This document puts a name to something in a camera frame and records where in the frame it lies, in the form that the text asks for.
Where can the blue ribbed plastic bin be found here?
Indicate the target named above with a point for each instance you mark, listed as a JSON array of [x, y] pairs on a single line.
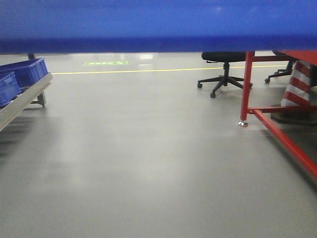
[[96, 26]]

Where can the low metal flow rack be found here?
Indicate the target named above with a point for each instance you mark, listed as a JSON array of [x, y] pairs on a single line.
[[29, 95]]

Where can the small blue crate front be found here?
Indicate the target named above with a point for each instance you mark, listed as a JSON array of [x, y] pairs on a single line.
[[9, 88]]

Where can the blue crate on rack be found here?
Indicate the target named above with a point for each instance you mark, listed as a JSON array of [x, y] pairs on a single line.
[[27, 72]]

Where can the red white striped barrier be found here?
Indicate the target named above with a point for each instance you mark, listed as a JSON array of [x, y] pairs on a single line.
[[297, 92]]

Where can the black office chair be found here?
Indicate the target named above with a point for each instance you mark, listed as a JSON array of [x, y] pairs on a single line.
[[223, 80], [281, 72]]

